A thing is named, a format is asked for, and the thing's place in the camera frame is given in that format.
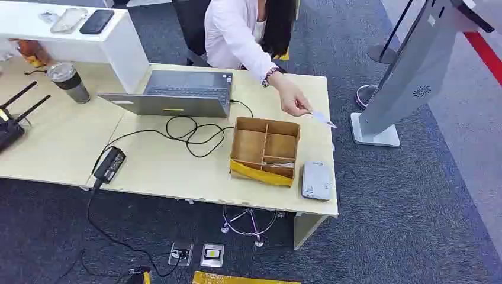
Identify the person's right hand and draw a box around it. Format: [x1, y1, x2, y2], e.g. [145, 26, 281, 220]
[269, 72, 314, 118]

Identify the white card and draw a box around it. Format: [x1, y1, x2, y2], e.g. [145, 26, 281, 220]
[312, 111, 337, 130]

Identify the wooden compartment box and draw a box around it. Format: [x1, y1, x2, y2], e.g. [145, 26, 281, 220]
[229, 116, 301, 188]

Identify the stanchion with round base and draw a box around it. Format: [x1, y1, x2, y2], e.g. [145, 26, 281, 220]
[354, 83, 380, 110]
[366, 0, 415, 65]

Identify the grey card reader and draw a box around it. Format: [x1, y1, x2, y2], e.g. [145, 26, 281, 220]
[301, 160, 334, 202]

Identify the person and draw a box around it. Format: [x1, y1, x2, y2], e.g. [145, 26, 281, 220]
[204, 0, 298, 84]

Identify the grey laptop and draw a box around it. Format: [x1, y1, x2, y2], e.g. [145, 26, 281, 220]
[96, 69, 234, 119]

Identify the grey kiosk stand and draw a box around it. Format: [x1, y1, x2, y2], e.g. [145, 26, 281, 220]
[349, 0, 502, 148]

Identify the chrome stool base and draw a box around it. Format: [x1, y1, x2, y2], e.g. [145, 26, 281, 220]
[220, 204, 287, 248]

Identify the floor socket with yellow label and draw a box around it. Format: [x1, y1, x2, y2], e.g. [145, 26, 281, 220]
[199, 243, 226, 269]

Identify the white desk riser shelf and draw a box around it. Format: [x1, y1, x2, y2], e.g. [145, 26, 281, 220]
[0, 0, 150, 94]

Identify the yellow floor tape strip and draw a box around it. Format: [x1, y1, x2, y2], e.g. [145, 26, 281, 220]
[191, 270, 301, 284]

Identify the floor socket with plug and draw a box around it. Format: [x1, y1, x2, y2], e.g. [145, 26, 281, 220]
[168, 241, 195, 267]

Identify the black power adapter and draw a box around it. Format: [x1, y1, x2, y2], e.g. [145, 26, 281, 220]
[92, 146, 127, 185]

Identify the black phone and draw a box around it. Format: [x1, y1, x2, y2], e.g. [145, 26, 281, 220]
[79, 9, 115, 36]

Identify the steel tumbler with lid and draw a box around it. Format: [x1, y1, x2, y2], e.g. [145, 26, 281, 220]
[46, 62, 91, 105]

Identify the black mains plug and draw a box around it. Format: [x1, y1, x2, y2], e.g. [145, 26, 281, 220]
[128, 266, 153, 284]

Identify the clear phone case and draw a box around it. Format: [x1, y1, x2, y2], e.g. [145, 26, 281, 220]
[49, 7, 89, 35]

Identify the small clear wrapper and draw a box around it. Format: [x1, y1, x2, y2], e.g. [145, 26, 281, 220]
[38, 11, 60, 25]

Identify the orange snack bag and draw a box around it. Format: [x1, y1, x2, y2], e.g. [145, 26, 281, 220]
[15, 39, 53, 69]

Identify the black router with antennas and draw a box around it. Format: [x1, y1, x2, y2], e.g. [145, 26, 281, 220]
[0, 80, 52, 154]

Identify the black laptop charger cable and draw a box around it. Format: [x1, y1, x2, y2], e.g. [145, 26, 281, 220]
[91, 99, 255, 176]

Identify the black mains cord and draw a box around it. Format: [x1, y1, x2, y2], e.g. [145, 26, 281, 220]
[54, 183, 182, 284]

